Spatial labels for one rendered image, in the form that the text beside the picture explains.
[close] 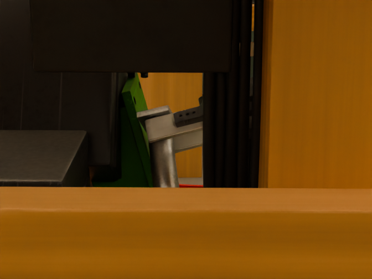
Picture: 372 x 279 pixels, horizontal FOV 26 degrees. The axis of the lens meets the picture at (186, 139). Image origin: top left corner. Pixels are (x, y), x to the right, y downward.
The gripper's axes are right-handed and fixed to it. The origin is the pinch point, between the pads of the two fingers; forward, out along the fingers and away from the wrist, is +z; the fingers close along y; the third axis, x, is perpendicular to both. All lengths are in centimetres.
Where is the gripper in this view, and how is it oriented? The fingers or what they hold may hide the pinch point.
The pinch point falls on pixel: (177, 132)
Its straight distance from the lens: 96.8
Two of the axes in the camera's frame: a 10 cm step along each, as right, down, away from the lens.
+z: -9.6, 2.5, 0.9
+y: -2.0, -4.8, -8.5
